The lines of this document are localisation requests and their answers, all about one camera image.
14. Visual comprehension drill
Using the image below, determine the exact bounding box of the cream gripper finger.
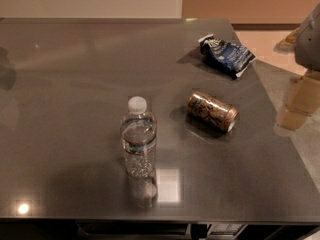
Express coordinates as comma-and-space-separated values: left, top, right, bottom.
278, 28, 299, 50
277, 71, 320, 131

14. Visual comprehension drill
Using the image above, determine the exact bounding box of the orange soda can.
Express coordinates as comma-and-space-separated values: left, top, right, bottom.
186, 91, 238, 133

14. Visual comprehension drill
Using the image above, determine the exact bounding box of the blue crumpled chip bag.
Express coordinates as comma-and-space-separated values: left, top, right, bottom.
198, 34, 256, 79

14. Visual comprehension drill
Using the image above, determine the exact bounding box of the label plate under table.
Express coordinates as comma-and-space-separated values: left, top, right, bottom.
209, 223, 245, 236

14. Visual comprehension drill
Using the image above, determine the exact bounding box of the clear plastic water bottle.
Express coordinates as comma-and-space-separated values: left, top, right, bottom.
120, 96, 157, 178

